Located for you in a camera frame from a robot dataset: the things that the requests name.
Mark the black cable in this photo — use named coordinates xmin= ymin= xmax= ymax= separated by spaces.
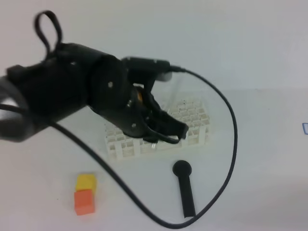
xmin=0 ymin=66 xmax=239 ymax=229

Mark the white test tube rack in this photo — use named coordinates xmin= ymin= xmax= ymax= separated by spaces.
xmin=105 ymin=97 xmax=210 ymax=161

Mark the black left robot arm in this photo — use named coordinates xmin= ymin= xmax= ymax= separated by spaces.
xmin=0 ymin=10 xmax=188 ymax=144

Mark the clear glass test tube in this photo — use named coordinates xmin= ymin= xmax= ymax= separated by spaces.
xmin=152 ymin=76 xmax=183 ymax=115

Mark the black scoop tool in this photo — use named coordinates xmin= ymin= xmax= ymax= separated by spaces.
xmin=172 ymin=160 xmax=196 ymax=218

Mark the orange cube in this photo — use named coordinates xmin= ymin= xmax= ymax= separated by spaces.
xmin=74 ymin=189 xmax=95 ymax=216

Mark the yellow cube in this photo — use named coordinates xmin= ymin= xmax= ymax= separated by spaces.
xmin=75 ymin=174 xmax=97 ymax=194

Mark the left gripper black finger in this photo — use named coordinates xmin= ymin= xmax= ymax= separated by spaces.
xmin=141 ymin=125 xmax=181 ymax=144

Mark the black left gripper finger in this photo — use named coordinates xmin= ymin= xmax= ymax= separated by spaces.
xmin=144 ymin=106 xmax=189 ymax=140

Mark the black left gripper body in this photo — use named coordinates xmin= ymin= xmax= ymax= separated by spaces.
xmin=88 ymin=55 xmax=155 ymax=139

